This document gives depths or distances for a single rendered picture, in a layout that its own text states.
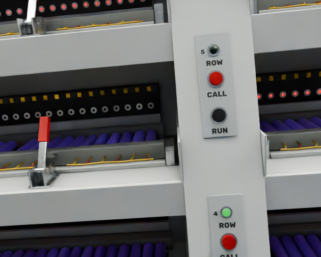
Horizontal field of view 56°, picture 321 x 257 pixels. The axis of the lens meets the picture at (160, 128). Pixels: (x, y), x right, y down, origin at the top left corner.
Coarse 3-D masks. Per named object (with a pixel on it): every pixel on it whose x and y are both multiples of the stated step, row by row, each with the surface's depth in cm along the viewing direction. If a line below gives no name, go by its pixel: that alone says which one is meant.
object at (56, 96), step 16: (0, 96) 55; (16, 96) 54; (32, 96) 54; (48, 96) 54; (64, 96) 54; (80, 96) 53; (96, 96) 54; (112, 96) 53; (128, 96) 53; (144, 96) 53; (0, 112) 55; (16, 112) 55; (32, 112) 55; (64, 112) 55; (96, 112) 54; (112, 112) 54; (128, 112) 54; (144, 112) 54
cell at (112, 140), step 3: (111, 135) 51; (114, 135) 50; (117, 135) 51; (120, 135) 52; (111, 138) 49; (114, 138) 49; (117, 138) 49; (120, 138) 51; (108, 141) 47; (111, 141) 47; (114, 141) 48; (117, 141) 49
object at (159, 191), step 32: (0, 128) 55; (32, 128) 55; (64, 128) 55; (160, 160) 43; (0, 192) 38; (32, 192) 37; (64, 192) 37; (96, 192) 37; (128, 192) 37; (160, 192) 36; (0, 224) 39
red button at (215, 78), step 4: (212, 72) 35; (216, 72) 35; (212, 76) 35; (216, 76) 35; (220, 76) 35; (212, 80) 35; (216, 80) 35; (220, 80) 35; (212, 84) 35; (216, 84) 35
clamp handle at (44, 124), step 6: (42, 120) 41; (48, 120) 41; (42, 126) 40; (48, 126) 41; (42, 132) 40; (48, 132) 41; (42, 138) 40; (48, 138) 40; (42, 144) 40; (42, 150) 40; (42, 156) 39; (42, 162) 39
